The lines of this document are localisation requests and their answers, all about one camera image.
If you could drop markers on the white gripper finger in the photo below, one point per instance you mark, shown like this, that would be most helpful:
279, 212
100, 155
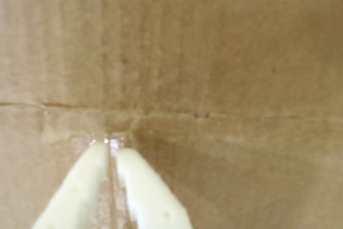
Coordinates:
150, 194
77, 191

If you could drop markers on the brown cardboard sheet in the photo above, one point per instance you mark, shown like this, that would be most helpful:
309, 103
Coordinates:
214, 52

